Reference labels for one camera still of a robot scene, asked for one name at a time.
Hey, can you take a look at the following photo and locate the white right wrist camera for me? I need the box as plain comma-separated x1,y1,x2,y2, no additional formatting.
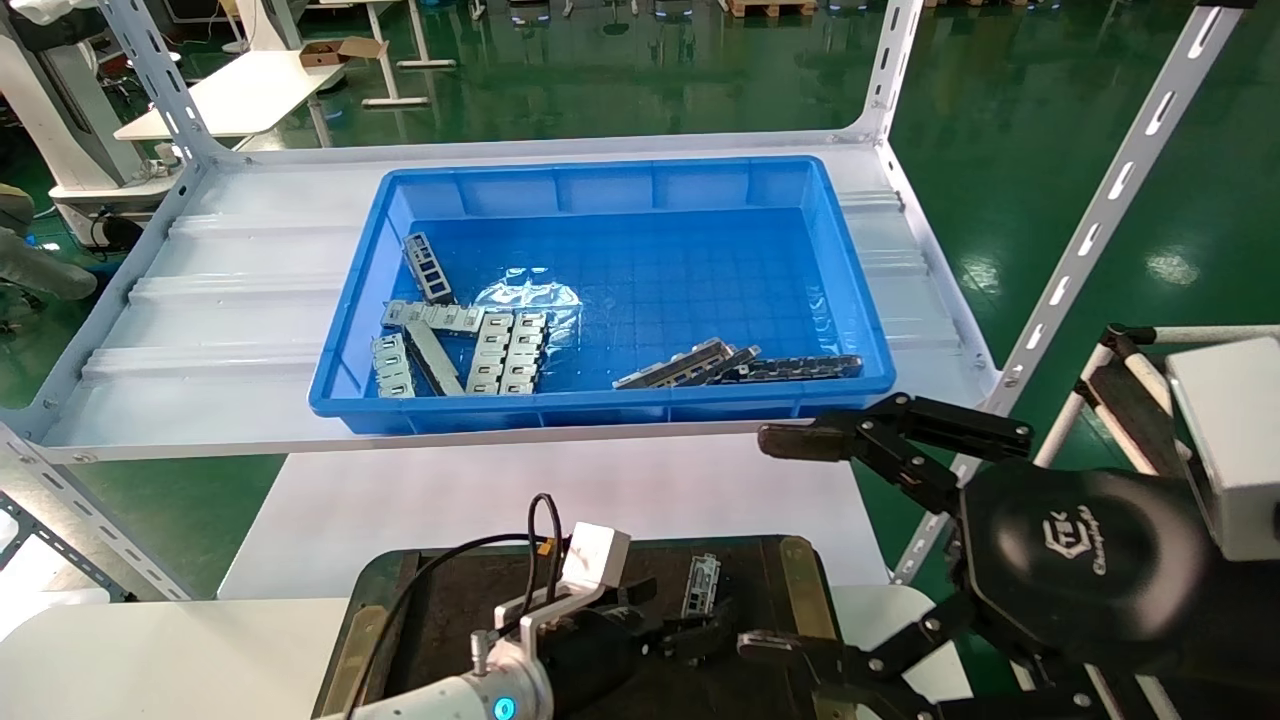
1164,336,1280,564

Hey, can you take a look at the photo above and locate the open cardboard box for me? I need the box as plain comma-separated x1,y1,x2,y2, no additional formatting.
298,36,390,70

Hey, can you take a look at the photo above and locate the black cable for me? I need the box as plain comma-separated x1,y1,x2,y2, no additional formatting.
344,491,567,720

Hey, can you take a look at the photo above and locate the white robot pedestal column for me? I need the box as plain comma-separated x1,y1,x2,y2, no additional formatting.
0,0,187,227

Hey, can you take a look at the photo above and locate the white metal shelf rack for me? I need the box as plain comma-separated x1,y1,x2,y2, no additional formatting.
0,0,1257,603

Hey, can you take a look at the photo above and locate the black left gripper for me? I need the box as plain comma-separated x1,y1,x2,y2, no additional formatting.
540,574,744,714

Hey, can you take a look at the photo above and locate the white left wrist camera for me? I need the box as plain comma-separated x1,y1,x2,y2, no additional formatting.
559,521,634,594

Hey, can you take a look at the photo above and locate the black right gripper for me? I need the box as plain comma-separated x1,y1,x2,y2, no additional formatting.
738,391,1218,720

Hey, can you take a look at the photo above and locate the dark grey slotted part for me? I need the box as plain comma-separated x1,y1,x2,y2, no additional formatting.
402,231,457,305

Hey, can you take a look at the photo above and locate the dark slotted rail part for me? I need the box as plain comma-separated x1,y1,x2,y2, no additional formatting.
712,353,864,387

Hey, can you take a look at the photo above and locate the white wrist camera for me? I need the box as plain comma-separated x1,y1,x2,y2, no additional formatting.
559,521,634,594
1164,336,1280,564

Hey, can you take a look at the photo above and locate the black tray container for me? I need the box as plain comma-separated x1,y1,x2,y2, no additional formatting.
312,534,857,720

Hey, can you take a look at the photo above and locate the white desk leg base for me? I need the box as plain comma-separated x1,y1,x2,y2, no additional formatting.
360,0,457,110

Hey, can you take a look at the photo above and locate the white tube frame black strap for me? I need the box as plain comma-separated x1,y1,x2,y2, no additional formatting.
1030,322,1280,471

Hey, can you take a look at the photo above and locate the clear plastic bag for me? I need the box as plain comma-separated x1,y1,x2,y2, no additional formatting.
473,279,583,337

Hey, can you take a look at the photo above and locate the blue plastic bin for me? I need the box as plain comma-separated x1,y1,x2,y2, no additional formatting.
307,154,899,437

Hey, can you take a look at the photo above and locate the white desk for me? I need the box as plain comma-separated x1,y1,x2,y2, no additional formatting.
112,49,347,143

